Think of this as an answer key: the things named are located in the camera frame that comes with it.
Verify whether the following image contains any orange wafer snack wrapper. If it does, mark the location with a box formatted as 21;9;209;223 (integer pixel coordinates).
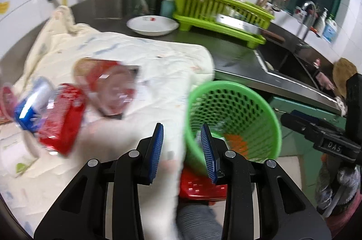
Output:
225;134;248;159

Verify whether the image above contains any red cola can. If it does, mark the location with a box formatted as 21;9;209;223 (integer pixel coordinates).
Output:
37;83;86;155

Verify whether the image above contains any white yogurt cup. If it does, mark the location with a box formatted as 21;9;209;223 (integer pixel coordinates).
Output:
1;136;39;178

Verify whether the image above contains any blue white drink can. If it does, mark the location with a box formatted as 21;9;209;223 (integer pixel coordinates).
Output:
14;77;55;133

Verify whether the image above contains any clear tea bottle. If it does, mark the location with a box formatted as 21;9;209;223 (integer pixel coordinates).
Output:
73;58;139;116

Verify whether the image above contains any red printed paper cup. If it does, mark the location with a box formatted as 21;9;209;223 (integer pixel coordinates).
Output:
0;83;18;124

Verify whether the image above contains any grey gloved hand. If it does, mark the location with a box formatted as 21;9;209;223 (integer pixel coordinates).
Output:
315;156;361;218

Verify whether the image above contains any green cabinet door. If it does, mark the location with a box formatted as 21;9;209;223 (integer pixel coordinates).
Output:
267;97;345;206

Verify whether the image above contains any cream quilted cloth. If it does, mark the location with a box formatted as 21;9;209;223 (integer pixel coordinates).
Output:
1;6;214;239

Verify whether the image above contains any brown round scrubber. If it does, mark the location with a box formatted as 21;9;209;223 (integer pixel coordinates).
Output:
333;58;357;98

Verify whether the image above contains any red plastic stool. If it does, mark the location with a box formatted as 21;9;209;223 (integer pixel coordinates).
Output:
179;166;227;202

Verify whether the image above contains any blue detergent bottle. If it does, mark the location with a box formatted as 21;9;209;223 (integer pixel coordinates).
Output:
322;15;338;43

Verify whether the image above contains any white soap pump bottle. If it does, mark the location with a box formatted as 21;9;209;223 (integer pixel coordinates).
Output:
314;8;328;38

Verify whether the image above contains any green plastic mesh basket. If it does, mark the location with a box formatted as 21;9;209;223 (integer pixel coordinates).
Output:
185;81;282;175

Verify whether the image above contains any chrome sink faucet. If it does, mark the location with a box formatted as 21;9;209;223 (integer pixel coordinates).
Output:
298;1;317;42

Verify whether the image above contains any green dish rack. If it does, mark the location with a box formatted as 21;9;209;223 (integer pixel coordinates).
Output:
173;0;274;49

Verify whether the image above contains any white ceramic plate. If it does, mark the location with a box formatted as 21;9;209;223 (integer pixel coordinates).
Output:
126;15;179;37

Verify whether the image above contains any teal soap bottle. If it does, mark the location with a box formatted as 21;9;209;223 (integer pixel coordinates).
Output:
160;0;175;19

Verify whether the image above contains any cleaver with wooden handle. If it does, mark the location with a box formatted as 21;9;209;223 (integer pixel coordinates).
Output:
215;14;285;44

